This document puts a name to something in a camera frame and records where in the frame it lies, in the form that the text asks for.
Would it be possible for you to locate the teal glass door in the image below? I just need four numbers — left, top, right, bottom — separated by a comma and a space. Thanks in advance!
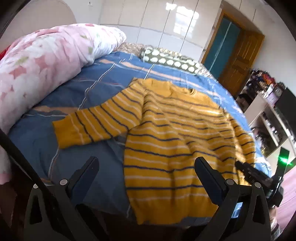
201, 11, 245, 76

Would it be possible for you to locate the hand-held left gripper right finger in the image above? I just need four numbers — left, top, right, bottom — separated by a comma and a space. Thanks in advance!
194, 156, 271, 241

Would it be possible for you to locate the blue plaid bed sheet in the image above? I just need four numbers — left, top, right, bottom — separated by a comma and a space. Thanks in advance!
8, 51, 272, 226

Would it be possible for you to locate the pink floral quilt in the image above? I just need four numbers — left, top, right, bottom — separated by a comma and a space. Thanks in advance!
0, 23, 127, 184

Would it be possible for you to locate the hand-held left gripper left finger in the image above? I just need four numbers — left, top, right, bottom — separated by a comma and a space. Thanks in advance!
23, 156, 100, 241

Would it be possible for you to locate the yellow striped sweater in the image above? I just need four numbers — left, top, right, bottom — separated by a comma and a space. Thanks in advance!
52, 77, 257, 225

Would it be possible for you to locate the brown wooden door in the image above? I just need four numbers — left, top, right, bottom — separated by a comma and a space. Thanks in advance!
218, 30, 265, 96

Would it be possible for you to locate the white glossy wardrobe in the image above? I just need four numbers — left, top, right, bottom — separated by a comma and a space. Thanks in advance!
117, 0, 223, 63

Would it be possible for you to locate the white cluttered shelf unit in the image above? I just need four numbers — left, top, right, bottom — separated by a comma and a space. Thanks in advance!
235, 69, 296, 168

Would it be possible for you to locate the beige curved headboard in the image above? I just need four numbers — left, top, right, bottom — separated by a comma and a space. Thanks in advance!
3, 0, 77, 43

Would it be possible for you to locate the black monitor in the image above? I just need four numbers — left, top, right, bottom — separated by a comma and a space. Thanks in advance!
274, 87, 296, 145

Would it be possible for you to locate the brown patterned mattress cover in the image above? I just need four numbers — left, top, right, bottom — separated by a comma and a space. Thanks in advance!
115, 42, 219, 80

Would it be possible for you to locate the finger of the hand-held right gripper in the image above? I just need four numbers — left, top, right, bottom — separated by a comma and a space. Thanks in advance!
235, 161, 272, 189

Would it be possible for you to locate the green spotted bolster pillow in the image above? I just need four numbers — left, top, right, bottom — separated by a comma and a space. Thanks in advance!
140, 46, 201, 76

